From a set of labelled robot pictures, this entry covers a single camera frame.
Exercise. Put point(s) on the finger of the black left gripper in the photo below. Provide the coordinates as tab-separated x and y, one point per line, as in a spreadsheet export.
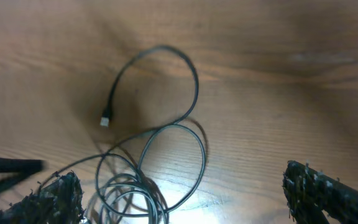
14	171

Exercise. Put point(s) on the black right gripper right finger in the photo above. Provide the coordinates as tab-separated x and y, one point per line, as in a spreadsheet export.
312	196

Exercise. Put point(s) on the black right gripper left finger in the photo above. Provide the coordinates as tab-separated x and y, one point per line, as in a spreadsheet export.
60	202

